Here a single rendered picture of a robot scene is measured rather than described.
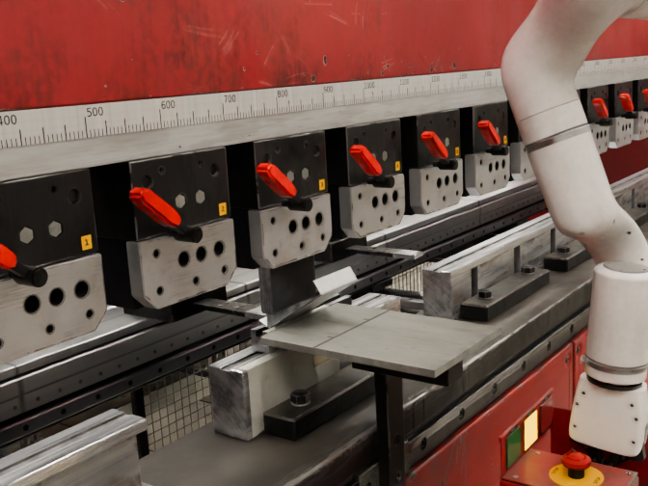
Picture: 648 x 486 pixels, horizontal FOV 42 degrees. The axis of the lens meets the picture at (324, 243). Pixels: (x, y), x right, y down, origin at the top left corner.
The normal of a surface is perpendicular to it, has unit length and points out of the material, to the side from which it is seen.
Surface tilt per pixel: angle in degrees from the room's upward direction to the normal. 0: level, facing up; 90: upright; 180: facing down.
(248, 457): 0
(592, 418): 90
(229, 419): 90
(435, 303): 90
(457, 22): 90
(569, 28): 123
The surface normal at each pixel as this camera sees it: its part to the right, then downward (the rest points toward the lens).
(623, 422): -0.51, 0.20
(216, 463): -0.05, -0.98
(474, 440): 0.81, 0.08
